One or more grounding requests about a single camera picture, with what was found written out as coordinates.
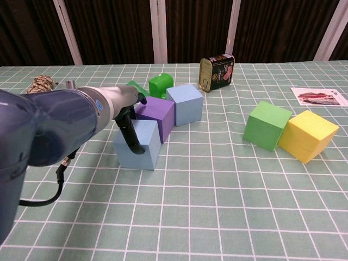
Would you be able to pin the green foam cube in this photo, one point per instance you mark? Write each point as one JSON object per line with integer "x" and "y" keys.
{"x": 265, "y": 125}

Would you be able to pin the purple foam cube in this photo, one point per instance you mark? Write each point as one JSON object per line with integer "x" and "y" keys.
{"x": 160, "y": 111}

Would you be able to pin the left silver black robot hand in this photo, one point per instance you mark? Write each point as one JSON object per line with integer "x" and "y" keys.
{"x": 123, "y": 99}

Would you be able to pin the yellow foam cube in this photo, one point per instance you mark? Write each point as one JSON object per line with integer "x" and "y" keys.
{"x": 307, "y": 136}

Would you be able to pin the green checked tablecloth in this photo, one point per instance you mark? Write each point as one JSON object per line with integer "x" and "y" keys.
{"x": 217, "y": 204}

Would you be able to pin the light blue foam cube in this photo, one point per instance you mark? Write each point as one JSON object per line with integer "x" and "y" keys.
{"x": 148, "y": 146}
{"x": 185, "y": 104}

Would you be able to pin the green foil sachet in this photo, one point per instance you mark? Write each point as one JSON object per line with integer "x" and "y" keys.
{"x": 140, "y": 89}

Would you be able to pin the green plastic building brick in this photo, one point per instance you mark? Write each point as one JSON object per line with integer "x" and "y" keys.
{"x": 160, "y": 84}

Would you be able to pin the white metal frame post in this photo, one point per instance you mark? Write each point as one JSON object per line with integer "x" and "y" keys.
{"x": 233, "y": 27}
{"x": 334, "y": 27}
{"x": 68, "y": 35}
{"x": 159, "y": 32}

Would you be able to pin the black luncheon meat tin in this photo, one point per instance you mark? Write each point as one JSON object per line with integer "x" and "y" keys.
{"x": 217, "y": 73}

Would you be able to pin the postcard with red building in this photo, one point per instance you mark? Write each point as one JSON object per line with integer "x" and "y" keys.
{"x": 318, "y": 96}

